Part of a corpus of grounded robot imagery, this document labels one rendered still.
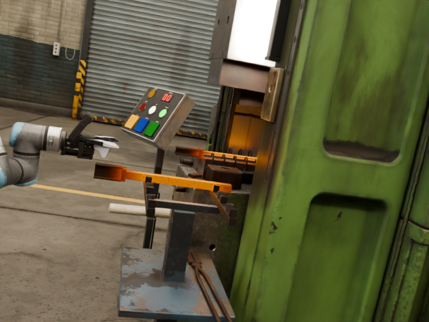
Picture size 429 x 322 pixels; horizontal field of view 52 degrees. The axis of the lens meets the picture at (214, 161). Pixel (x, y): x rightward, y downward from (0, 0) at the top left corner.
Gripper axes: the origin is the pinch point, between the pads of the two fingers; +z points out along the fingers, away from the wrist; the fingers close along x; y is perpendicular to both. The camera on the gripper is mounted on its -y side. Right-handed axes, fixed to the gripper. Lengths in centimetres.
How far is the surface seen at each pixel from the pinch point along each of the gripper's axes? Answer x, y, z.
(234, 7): 11, -54, 32
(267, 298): 48, 35, 50
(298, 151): 48, -13, 50
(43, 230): -160, 100, -38
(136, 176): 35.1, 3.7, 5.1
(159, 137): -37.9, 1.4, 19.7
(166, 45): -796, -85, 105
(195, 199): 21.9, 12.4, 27.7
